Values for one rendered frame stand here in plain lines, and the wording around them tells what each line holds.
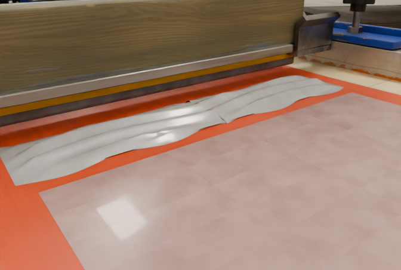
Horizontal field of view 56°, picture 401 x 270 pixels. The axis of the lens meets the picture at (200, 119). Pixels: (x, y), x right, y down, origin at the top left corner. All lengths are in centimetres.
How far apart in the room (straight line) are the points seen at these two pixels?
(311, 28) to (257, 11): 9
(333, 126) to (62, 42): 25
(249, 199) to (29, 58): 22
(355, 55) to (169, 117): 29
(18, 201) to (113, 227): 7
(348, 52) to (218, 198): 36
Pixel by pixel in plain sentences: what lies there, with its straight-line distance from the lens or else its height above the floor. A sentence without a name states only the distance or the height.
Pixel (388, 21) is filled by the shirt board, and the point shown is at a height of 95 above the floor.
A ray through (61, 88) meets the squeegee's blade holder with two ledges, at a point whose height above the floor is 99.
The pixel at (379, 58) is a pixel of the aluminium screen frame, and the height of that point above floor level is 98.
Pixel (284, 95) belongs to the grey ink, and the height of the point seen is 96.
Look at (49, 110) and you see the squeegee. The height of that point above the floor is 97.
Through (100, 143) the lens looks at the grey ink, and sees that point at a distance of 31.
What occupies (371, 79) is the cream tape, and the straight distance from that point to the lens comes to 53.
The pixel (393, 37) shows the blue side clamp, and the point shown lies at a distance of 56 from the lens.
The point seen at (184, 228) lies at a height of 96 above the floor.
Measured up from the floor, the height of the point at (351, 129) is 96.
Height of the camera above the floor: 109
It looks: 22 degrees down
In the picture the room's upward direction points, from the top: 1 degrees counter-clockwise
